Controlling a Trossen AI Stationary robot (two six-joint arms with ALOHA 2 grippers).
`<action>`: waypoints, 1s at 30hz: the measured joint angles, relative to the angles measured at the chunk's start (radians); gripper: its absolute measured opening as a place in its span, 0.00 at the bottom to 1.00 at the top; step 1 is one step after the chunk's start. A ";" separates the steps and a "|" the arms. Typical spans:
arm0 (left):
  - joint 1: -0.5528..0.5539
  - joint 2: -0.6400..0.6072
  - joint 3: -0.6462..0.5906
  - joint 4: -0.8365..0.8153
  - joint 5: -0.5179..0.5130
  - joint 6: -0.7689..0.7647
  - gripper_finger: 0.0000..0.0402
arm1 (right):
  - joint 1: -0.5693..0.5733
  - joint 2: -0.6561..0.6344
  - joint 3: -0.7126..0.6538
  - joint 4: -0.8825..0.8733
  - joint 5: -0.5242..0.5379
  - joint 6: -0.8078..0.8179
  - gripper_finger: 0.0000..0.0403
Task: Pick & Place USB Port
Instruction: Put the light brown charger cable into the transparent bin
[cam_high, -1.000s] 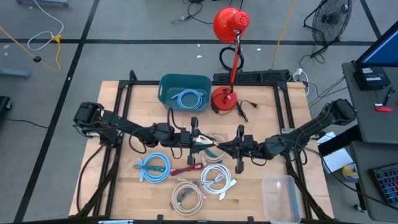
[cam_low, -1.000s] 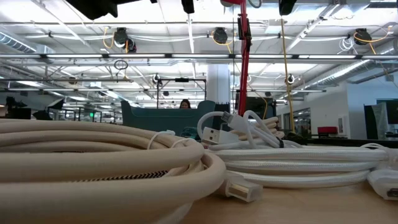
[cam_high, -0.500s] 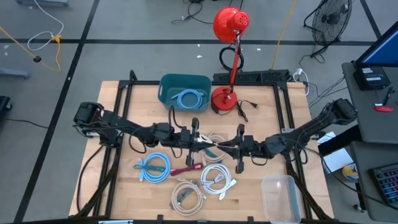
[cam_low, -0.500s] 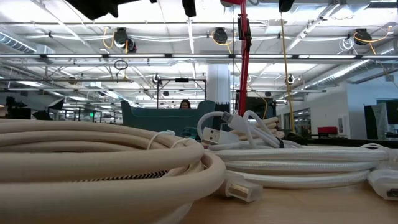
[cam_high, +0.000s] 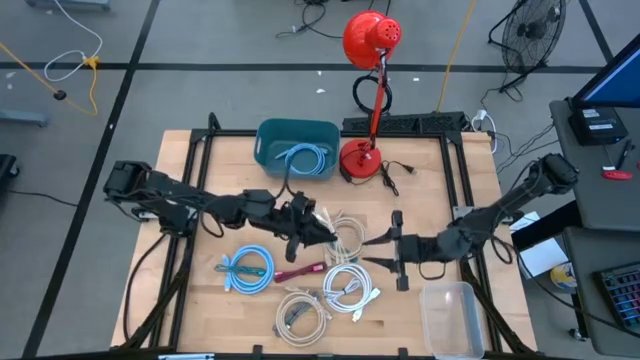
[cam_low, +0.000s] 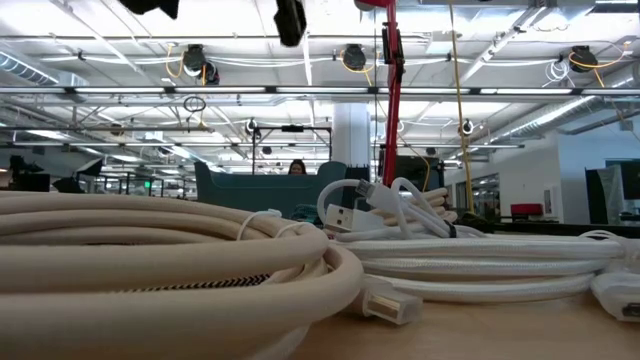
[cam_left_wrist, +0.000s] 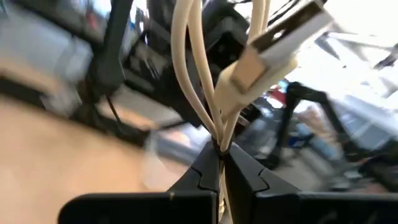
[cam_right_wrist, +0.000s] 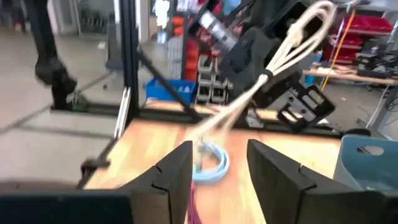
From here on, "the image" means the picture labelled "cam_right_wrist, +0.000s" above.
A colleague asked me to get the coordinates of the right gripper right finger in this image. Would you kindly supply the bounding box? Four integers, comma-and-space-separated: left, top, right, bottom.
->
246, 139, 368, 224

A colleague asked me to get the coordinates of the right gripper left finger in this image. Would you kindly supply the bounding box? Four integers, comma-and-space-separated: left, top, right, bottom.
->
119, 140, 194, 224

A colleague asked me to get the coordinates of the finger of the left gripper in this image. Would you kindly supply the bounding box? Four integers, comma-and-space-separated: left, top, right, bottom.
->
276, 83, 337, 134

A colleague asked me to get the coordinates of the maroon short cable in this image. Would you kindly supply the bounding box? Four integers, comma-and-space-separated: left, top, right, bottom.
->
186, 182, 203, 224

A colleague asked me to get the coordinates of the beige short cable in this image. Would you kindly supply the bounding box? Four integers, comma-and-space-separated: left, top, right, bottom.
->
186, 0, 338, 144

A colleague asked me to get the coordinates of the blue HDMI cable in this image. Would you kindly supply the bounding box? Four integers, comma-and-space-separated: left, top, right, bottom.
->
192, 141, 231, 185

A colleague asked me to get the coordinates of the wooden workbench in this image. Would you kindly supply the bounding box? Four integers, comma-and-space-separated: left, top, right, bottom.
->
303, 63, 398, 86

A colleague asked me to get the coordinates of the parts drawer rack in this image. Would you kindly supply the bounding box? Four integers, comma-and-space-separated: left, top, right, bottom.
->
167, 15, 234, 105

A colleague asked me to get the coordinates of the teal plastic bin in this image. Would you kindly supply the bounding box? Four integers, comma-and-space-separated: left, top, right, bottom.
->
333, 134, 398, 191

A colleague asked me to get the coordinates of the blue plastic crate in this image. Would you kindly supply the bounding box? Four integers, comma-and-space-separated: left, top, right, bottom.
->
144, 77, 198, 103

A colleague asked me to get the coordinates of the shelving with red bins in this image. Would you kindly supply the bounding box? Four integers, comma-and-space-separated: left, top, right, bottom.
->
323, 14, 394, 63

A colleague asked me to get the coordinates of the black equipment stand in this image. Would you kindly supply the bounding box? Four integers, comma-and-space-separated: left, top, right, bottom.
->
24, 0, 78, 110

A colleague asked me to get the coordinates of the yellow hanging cord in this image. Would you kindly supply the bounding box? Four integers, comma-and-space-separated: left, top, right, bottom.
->
321, 9, 356, 91

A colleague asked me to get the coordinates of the black aluminium table frame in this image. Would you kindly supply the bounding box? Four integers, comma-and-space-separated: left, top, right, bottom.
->
76, 0, 343, 187

